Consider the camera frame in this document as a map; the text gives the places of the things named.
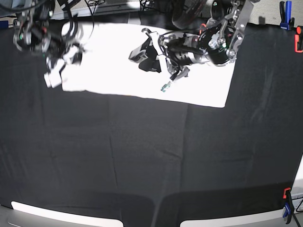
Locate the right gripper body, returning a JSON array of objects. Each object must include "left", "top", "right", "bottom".
[{"left": 45, "top": 40, "right": 88, "bottom": 73}]

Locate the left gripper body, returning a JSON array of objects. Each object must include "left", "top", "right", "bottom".
[{"left": 142, "top": 28, "right": 190, "bottom": 81}]

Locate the white printed t-shirt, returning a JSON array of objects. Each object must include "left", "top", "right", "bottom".
[{"left": 62, "top": 22, "right": 235, "bottom": 108}]

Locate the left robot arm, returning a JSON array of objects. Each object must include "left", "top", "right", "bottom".
[{"left": 128, "top": 0, "right": 254, "bottom": 83}]

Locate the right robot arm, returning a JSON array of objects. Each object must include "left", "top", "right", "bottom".
[{"left": 13, "top": 0, "right": 85, "bottom": 72}]

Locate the black table cloth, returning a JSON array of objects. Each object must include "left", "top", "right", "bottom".
[{"left": 0, "top": 25, "right": 303, "bottom": 227}]

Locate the blue clamp far right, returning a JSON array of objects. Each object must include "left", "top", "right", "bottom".
[{"left": 279, "top": 0, "right": 294, "bottom": 31}]

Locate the red black clamp far right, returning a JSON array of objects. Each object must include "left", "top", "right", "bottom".
[{"left": 294, "top": 26, "right": 303, "bottom": 53}]

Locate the red blue clamp near right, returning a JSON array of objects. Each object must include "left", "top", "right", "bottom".
[{"left": 283, "top": 187, "right": 294, "bottom": 224}]

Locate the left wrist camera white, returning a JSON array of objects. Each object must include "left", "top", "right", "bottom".
[{"left": 161, "top": 81, "right": 172, "bottom": 92}]

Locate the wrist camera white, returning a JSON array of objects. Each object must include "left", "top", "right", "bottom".
[
  {"left": 161, "top": 81, "right": 172, "bottom": 92},
  {"left": 44, "top": 70, "right": 62, "bottom": 88}
]

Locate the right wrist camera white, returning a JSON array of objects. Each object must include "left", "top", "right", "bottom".
[{"left": 44, "top": 70, "right": 62, "bottom": 88}]

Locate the black red cable bundle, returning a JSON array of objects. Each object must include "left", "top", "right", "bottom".
[{"left": 171, "top": 0, "right": 210, "bottom": 30}]

